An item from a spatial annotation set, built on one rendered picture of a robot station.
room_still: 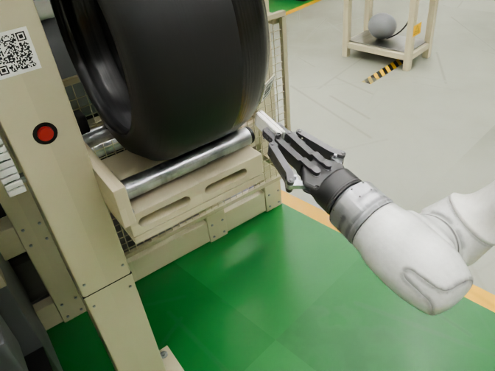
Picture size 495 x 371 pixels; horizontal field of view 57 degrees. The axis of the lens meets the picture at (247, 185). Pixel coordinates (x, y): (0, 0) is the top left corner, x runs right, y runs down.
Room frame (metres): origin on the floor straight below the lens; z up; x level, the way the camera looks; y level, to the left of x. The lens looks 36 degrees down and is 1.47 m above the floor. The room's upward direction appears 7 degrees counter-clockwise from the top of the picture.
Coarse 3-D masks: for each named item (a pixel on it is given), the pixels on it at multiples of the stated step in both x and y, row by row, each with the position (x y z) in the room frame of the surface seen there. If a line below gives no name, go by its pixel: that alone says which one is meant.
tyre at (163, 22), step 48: (96, 0) 0.82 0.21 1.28; (144, 0) 0.76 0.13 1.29; (192, 0) 0.79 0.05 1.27; (240, 0) 0.83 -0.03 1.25; (96, 48) 1.20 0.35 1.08; (144, 48) 0.75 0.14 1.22; (192, 48) 0.76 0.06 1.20; (240, 48) 0.81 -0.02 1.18; (96, 96) 1.05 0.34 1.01; (144, 96) 0.75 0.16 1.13; (192, 96) 0.76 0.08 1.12; (240, 96) 0.82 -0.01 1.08; (144, 144) 0.80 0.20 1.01; (192, 144) 0.82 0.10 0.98
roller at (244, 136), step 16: (208, 144) 0.92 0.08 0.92; (224, 144) 0.92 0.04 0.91; (240, 144) 0.94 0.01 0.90; (176, 160) 0.86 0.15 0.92; (192, 160) 0.87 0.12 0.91; (208, 160) 0.89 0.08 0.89; (144, 176) 0.82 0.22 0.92; (160, 176) 0.83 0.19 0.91; (176, 176) 0.85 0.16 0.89; (128, 192) 0.79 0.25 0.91; (144, 192) 0.81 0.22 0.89
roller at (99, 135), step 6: (102, 126) 1.07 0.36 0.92; (90, 132) 1.05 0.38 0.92; (96, 132) 1.05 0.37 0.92; (102, 132) 1.05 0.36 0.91; (108, 132) 1.06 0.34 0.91; (84, 138) 1.03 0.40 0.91; (90, 138) 1.03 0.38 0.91; (96, 138) 1.04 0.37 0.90; (102, 138) 1.05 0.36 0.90; (108, 138) 1.06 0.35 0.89; (90, 144) 1.03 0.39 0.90; (96, 144) 1.04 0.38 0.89
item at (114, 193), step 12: (96, 156) 0.88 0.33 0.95; (96, 168) 0.83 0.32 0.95; (96, 180) 0.83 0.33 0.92; (108, 180) 0.77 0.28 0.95; (108, 192) 0.76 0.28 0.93; (120, 192) 0.74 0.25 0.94; (108, 204) 0.80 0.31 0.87; (120, 204) 0.74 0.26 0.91; (120, 216) 0.74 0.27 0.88; (132, 216) 0.74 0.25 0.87
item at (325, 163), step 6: (288, 132) 0.70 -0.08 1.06; (294, 138) 0.68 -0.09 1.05; (300, 138) 0.68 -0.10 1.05; (294, 144) 0.68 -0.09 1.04; (300, 144) 0.67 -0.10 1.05; (306, 144) 0.67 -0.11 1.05; (300, 150) 0.66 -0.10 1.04; (306, 150) 0.65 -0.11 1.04; (312, 150) 0.65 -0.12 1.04; (306, 156) 0.65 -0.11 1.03; (312, 156) 0.64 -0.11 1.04; (318, 156) 0.63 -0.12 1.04; (318, 162) 0.62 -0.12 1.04; (324, 162) 0.62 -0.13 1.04; (330, 162) 0.62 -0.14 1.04; (330, 168) 0.61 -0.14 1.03
